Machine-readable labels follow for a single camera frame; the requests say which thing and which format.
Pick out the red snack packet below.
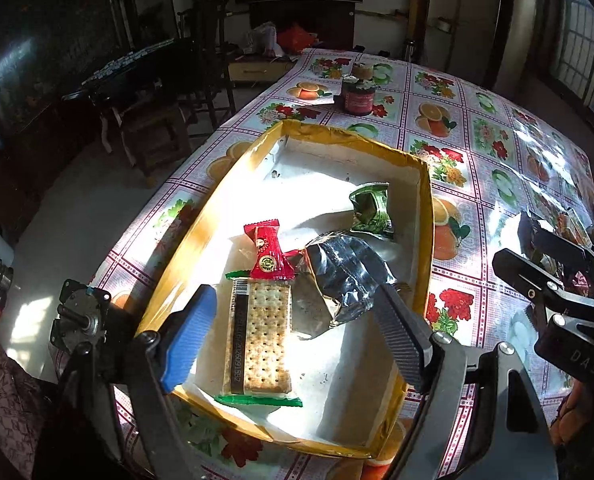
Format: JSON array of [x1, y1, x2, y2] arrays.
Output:
[[242, 217, 298, 282]]

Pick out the dark jar with red label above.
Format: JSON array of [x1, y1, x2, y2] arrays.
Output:
[[341, 79, 378, 117]]

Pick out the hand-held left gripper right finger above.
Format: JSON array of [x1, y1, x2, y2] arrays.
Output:
[[376, 283, 560, 480]]

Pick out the patterned brown clothing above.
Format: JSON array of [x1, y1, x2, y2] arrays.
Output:
[[0, 305, 45, 480]]

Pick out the person's right hand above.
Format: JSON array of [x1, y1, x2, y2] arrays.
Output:
[[552, 380, 594, 446]]

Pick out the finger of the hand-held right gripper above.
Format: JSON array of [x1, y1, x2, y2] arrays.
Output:
[[492, 247, 578, 333], [518, 200, 594, 281]]

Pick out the silver foil snack bag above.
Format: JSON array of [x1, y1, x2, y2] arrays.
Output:
[[291, 231, 398, 341]]

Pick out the small grey motor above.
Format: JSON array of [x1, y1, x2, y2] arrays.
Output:
[[51, 279, 114, 358]]

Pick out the black side table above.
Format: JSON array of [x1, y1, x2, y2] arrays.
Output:
[[62, 37, 194, 109]]

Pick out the barred window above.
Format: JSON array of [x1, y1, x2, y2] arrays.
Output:
[[551, 0, 594, 117]]

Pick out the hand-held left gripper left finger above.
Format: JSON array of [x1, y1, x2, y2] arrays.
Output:
[[33, 284, 218, 480]]

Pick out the wooden stool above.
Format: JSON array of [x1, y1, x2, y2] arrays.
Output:
[[121, 104, 194, 177]]

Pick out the red plastic bag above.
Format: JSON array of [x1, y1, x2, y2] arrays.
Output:
[[277, 24, 322, 54]]

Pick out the white plastic bag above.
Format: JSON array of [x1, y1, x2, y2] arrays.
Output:
[[246, 22, 278, 56]]

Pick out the crumpled green snack packet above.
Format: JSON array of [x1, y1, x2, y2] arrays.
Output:
[[348, 182, 396, 241]]

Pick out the yellow pole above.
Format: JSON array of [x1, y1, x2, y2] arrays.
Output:
[[408, 0, 434, 63]]

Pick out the dark wooden chair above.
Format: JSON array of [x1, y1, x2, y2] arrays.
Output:
[[177, 0, 238, 123]]

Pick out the yellow taped cardboard box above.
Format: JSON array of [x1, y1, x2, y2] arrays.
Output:
[[137, 120, 436, 461]]

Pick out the wooden drawer table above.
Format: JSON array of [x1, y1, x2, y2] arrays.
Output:
[[227, 56, 298, 87]]

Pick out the white upright board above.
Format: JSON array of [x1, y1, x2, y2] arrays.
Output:
[[486, 0, 538, 102]]

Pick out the floral fruit print tablecloth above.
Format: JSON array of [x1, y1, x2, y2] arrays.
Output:
[[89, 47, 594, 480]]

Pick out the cracker packet with green ends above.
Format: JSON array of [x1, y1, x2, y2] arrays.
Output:
[[215, 269, 304, 408]]

